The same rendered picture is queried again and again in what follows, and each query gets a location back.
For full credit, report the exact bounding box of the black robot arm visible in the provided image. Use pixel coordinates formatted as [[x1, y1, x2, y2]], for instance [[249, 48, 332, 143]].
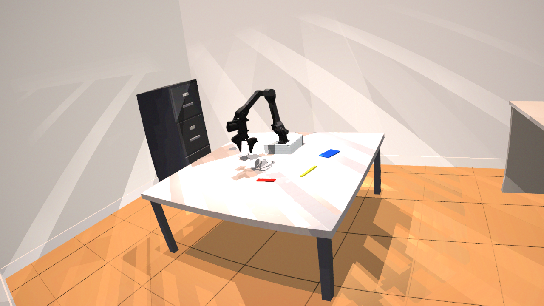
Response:
[[226, 89, 290, 144]]

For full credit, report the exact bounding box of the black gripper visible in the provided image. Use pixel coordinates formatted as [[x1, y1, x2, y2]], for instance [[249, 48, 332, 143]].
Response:
[[235, 129, 258, 153]]

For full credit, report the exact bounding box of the blue flat rectangular plate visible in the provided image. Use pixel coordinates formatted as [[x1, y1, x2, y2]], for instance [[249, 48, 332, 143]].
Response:
[[318, 149, 340, 158]]

